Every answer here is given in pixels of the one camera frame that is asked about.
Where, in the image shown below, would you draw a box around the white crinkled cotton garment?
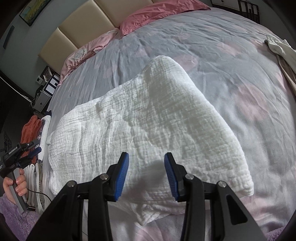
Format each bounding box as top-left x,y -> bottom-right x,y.
47,56 -> 254,225

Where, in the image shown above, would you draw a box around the purple fuzzy sleeve forearm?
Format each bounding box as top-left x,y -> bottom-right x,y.
1,194 -> 40,240

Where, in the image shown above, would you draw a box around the white striped folded clothes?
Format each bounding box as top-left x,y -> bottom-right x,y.
24,163 -> 46,213

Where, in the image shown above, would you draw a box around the person's left hand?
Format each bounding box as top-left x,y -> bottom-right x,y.
2,167 -> 29,205

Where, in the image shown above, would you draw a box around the orange folded towel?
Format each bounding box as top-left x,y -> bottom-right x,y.
20,115 -> 42,165

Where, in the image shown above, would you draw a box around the floral dark folded garment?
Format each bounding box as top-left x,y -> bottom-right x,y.
36,120 -> 46,155

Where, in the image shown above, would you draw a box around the left black-white nightstand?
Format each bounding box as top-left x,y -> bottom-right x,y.
31,66 -> 60,113

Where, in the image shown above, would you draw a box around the black-white nightstand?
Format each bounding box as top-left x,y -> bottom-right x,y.
31,66 -> 60,113
211,0 -> 260,24

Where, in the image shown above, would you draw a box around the light pink pillow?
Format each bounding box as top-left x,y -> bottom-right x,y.
58,28 -> 119,86

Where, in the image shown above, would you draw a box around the framed landscape painting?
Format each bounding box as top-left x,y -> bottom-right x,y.
19,0 -> 51,26

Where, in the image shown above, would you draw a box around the beige padded headboard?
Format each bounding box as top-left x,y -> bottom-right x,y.
39,0 -> 155,73

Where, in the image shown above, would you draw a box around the cream garment at bed edge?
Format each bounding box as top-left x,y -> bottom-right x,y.
264,34 -> 296,96

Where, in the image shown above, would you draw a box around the right black-white nightstand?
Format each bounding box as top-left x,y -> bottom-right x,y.
211,0 -> 260,24

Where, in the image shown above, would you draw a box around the dark pink pillow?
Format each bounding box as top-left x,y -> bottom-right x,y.
119,0 -> 211,37

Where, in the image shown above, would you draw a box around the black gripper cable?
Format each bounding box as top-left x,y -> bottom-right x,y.
27,188 -> 53,203

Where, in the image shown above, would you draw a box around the small wall thermostat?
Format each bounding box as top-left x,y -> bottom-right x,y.
36,76 -> 43,84

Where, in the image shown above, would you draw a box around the dark wall vent panel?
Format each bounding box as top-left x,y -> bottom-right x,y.
3,25 -> 15,49

